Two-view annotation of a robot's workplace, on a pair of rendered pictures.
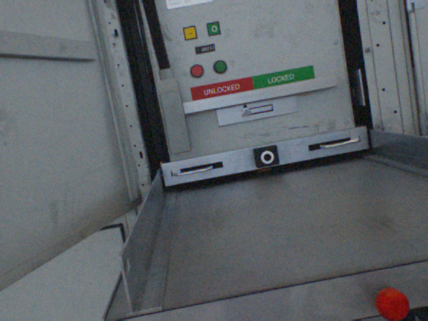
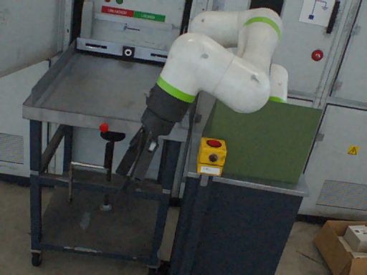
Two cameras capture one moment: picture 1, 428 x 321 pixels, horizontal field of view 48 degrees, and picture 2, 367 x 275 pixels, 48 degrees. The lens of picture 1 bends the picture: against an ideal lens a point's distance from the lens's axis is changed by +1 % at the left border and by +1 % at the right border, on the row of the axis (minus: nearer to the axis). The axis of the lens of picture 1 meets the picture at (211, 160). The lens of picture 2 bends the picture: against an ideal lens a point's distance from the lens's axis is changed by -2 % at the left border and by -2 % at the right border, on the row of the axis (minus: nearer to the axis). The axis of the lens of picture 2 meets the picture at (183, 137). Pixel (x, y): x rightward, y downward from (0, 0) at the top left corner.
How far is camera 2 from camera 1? 1.06 m
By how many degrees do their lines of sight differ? 20
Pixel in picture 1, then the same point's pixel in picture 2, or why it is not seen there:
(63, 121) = (32, 12)
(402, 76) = not seen: hidden behind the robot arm
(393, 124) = not seen: hidden behind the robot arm
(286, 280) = (79, 111)
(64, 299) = (16, 84)
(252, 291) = (67, 111)
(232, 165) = (111, 49)
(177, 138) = (84, 31)
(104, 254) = (39, 71)
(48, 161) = (21, 31)
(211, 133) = (105, 31)
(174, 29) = not seen: outside the picture
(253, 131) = (126, 37)
